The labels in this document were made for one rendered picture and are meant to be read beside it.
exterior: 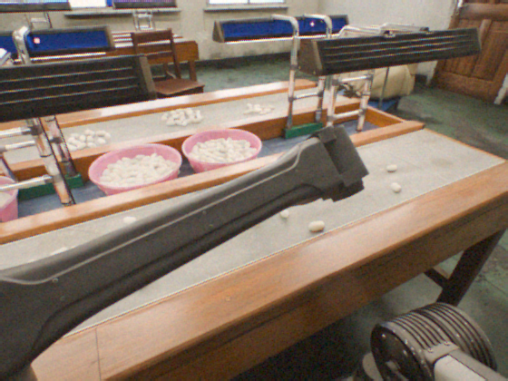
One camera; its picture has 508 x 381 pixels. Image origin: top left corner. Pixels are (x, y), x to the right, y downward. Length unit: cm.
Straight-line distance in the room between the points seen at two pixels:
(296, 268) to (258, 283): 8
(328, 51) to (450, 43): 43
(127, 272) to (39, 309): 5
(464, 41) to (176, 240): 104
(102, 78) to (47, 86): 8
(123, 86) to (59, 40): 58
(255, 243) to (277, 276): 12
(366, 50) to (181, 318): 71
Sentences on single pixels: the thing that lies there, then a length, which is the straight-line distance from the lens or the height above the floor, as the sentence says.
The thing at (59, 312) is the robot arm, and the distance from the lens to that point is 23.
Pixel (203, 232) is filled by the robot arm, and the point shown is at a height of 105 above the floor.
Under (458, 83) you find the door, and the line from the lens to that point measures 519.
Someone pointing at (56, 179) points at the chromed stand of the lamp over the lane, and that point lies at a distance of 83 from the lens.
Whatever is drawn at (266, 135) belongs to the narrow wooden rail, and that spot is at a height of 70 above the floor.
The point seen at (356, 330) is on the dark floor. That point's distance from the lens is 147.
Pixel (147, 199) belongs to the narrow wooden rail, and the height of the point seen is 76.
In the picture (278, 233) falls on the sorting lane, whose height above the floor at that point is 74.
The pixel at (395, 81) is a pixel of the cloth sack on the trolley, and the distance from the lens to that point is 350.
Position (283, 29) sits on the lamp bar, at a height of 107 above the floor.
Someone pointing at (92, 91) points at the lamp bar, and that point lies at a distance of 57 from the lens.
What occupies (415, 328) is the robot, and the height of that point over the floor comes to 79.
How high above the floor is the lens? 121
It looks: 35 degrees down
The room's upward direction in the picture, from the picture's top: straight up
